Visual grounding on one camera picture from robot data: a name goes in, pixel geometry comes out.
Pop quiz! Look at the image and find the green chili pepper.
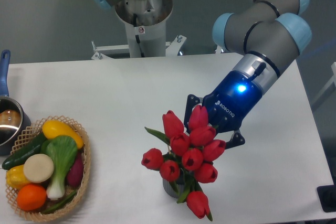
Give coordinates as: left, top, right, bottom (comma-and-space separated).
41, 190, 77, 214

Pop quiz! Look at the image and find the white metal base frame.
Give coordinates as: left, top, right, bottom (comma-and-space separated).
91, 34, 187, 60

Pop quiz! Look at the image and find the yellow squash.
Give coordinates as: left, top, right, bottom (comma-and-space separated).
42, 120, 84, 149

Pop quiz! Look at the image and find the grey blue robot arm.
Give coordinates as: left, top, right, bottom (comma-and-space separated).
94, 0, 312, 148

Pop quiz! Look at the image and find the dark grey ribbed vase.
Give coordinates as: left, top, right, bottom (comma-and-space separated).
163, 174, 185, 199

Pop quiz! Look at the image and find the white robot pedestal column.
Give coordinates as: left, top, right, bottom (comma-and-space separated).
115, 0, 173, 58

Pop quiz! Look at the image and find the yellow bell pepper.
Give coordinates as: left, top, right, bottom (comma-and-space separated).
6, 165, 31, 189

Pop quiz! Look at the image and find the blue handled saucepan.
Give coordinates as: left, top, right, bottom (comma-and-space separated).
1, 49, 31, 156

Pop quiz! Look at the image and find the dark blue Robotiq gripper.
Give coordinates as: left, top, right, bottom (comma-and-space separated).
184, 71, 263, 150

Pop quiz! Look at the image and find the purple sweet potato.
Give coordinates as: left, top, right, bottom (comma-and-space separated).
66, 153, 84, 187

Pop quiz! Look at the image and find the woven wicker basket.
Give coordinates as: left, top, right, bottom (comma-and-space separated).
5, 115, 91, 222

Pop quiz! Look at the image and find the black device at edge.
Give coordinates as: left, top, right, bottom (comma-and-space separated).
317, 185, 335, 212

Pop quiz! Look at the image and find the dark green cucumber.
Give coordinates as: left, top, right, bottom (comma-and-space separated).
2, 132, 47, 170

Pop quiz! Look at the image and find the round beige biscuit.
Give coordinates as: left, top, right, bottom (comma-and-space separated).
23, 154, 54, 183

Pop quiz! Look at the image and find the red tulip bouquet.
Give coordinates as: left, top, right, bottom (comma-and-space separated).
141, 107, 226, 221

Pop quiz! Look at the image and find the green bok choy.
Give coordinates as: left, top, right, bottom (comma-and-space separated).
41, 135, 78, 200

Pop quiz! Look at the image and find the orange fruit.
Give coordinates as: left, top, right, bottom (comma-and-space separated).
16, 184, 47, 211

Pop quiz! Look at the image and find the white frame at right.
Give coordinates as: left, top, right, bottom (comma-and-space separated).
311, 62, 335, 111

